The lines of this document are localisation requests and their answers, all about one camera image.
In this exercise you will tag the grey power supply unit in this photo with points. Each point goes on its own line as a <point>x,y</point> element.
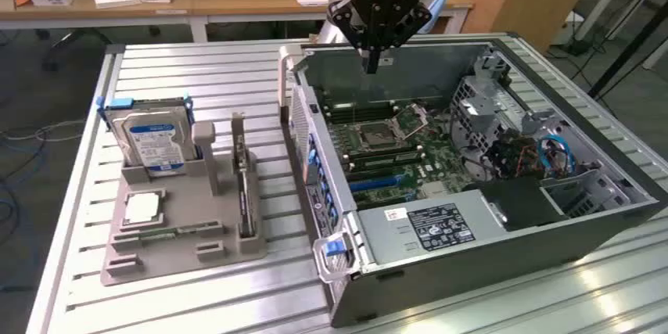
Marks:
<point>385,240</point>

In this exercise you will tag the CPU socket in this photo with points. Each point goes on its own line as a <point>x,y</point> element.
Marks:
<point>375,135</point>

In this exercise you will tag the white table frame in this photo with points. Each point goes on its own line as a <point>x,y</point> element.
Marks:
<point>659,48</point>

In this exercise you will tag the green RAM stick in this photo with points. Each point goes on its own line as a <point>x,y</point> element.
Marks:
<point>156,234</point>

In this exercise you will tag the installed black RAM stick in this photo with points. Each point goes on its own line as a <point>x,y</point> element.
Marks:
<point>388,160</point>

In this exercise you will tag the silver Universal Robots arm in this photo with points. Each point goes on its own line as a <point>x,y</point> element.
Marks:
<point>329,34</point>

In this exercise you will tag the open grey PC case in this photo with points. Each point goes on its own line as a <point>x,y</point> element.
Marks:
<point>469,279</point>

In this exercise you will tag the graphics card with metal bracket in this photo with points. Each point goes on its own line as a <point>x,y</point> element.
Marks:
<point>244,193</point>

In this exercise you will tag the hard disk in blue caddy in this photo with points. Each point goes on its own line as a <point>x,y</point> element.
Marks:
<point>153,142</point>

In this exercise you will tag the blue case latch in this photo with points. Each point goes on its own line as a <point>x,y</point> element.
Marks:
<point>335,248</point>

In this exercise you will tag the silver CPU chip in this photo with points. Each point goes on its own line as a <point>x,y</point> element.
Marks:
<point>141,208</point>

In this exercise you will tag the perforated metal disk bay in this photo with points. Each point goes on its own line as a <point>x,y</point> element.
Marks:
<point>472,130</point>

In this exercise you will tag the grey parts rack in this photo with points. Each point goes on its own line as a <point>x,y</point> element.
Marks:
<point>208,248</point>

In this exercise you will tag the black stand pole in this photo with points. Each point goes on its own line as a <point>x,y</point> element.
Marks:
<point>625,48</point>

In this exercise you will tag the black office chair base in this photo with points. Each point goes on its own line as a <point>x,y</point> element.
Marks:
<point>73,42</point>

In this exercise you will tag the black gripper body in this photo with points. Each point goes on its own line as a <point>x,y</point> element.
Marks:
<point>385,1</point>

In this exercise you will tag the green motherboard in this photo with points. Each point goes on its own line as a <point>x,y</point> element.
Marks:
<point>433,146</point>

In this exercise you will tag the wooden desk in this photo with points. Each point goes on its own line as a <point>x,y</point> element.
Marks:
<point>235,3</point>

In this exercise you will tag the metal socket cover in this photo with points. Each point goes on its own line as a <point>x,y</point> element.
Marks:
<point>412,121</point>

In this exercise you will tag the black plastic air shroud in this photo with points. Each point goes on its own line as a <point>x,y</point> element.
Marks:
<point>521,201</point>

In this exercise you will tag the blue expansion slot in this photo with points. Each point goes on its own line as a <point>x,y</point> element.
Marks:
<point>375,184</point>

